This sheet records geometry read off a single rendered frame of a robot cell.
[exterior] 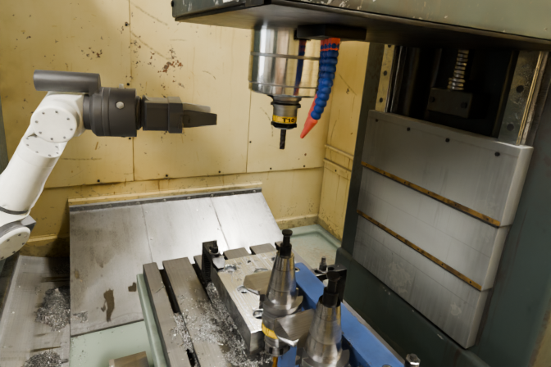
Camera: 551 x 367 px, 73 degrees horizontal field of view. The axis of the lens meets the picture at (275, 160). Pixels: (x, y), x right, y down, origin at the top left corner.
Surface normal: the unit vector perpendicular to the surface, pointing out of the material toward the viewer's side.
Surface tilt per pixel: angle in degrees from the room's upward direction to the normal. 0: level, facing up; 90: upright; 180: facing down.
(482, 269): 90
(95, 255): 24
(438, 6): 90
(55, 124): 103
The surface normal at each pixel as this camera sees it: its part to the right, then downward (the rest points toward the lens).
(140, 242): 0.29, -0.76
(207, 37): 0.44, 0.28
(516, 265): -0.89, 0.06
